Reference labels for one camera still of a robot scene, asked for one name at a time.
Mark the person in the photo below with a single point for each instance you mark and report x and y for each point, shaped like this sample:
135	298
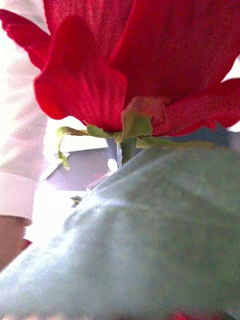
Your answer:
15	195

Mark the shallow white box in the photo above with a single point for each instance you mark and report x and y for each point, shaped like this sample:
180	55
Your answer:
82	167

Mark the red rose with green leaves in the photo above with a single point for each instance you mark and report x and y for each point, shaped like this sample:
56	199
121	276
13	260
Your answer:
150	62

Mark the person's hand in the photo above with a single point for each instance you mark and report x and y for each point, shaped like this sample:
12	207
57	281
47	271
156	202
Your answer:
11	240

